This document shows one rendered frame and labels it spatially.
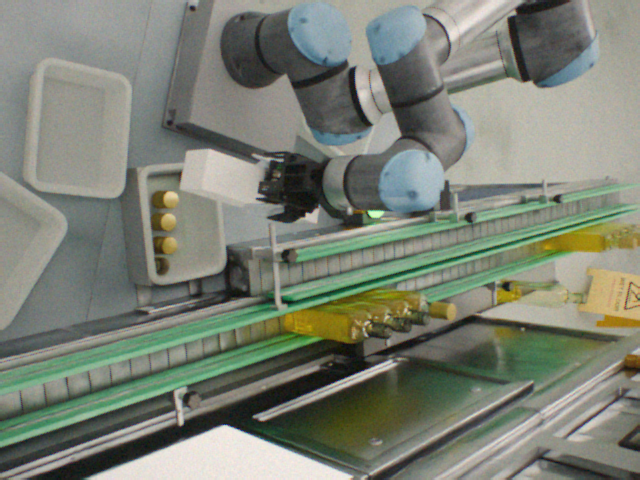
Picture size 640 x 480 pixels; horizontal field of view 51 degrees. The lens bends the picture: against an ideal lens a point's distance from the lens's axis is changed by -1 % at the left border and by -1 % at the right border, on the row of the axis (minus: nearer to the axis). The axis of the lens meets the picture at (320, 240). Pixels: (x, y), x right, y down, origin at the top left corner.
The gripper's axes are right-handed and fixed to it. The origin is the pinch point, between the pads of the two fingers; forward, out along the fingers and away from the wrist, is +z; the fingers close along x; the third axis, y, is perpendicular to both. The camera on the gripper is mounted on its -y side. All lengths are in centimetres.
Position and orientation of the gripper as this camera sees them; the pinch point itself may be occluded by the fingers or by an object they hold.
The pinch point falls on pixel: (260, 189)
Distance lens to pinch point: 109.9
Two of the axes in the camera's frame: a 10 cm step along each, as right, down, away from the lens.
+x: -1.7, 9.8, -1.0
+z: -6.9, -0.4, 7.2
